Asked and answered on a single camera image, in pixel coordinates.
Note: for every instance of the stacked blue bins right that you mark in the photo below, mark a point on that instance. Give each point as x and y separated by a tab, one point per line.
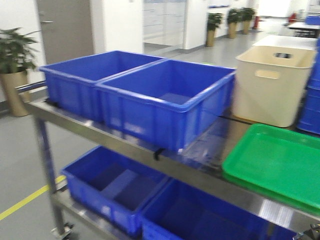
309	119

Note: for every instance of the green plastic tray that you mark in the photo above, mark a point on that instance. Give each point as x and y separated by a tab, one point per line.
279	163

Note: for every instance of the blue bin cart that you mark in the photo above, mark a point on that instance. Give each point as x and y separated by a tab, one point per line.
71	83
114	186
182	212
168	104

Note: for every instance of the blue bin cart lower left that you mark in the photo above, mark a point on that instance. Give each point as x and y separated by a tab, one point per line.
114	186

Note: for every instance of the blue bin cart top left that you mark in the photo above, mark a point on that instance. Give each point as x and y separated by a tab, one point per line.
71	83

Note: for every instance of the blue bin cart lower right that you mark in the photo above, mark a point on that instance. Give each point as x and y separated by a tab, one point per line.
182	212

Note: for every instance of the stainless steel cart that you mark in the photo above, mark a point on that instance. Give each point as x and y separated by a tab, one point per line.
199	166

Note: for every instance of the blue bin cart top right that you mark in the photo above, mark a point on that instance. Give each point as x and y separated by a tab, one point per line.
168	104

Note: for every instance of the large potted plant left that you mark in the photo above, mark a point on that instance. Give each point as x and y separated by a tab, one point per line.
17	56

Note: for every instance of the beige plastic storage box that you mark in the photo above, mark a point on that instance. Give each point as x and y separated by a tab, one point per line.
270	82

